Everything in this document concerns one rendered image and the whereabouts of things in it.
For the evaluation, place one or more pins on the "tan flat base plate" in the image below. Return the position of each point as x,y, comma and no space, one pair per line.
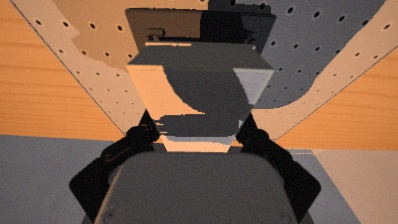
317,48

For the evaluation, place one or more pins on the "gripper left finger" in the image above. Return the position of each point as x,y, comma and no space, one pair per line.
90,186

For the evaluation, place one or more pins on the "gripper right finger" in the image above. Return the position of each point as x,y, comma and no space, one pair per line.
300,186

